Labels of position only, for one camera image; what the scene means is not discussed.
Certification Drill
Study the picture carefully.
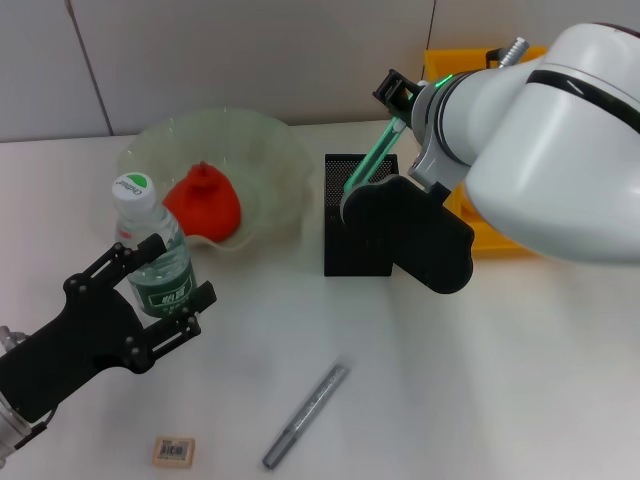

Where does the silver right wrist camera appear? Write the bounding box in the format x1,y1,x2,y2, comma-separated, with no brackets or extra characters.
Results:
339,174,475,295

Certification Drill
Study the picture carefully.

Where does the grey marker pen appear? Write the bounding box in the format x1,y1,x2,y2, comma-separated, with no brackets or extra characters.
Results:
261,364,351,471

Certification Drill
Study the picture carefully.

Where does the beige eraser with barcode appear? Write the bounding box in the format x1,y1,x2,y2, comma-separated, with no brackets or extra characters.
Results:
151,435,195,470

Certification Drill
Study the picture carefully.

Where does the black mesh pen holder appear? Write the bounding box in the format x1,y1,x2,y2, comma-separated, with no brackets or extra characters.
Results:
323,153,403,278

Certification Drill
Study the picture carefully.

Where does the right gripper plug with cable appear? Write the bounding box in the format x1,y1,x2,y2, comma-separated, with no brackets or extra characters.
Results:
485,37,530,70

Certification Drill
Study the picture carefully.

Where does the gripper plug with cable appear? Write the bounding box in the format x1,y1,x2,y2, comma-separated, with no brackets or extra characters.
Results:
485,37,530,70
9,414,54,451

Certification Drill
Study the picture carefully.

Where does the clear green-label water bottle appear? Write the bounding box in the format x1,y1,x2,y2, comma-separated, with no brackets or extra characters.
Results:
110,172,199,321

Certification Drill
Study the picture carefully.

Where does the wavy clear glass fruit plate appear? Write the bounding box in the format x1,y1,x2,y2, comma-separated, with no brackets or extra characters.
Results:
117,105,314,254

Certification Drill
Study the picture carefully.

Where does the mint green utility knife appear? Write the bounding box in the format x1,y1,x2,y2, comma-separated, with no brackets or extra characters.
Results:
342,117,409,202

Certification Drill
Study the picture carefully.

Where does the left gripper plug with cable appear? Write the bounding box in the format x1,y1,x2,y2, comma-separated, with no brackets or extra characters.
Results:
9,414,54,451

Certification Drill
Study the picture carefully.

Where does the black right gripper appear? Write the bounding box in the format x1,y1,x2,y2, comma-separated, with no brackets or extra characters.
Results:
372,68,429,121

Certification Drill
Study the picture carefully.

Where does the small silver left wrist plug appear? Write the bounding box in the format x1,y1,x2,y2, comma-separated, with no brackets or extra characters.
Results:
0,325,26,354

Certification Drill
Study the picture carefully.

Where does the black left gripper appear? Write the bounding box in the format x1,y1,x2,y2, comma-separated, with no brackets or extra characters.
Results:
0,233,217,424

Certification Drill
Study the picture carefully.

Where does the yellow plastic storage bin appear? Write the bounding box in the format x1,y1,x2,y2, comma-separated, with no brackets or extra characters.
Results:
423,46,549,257

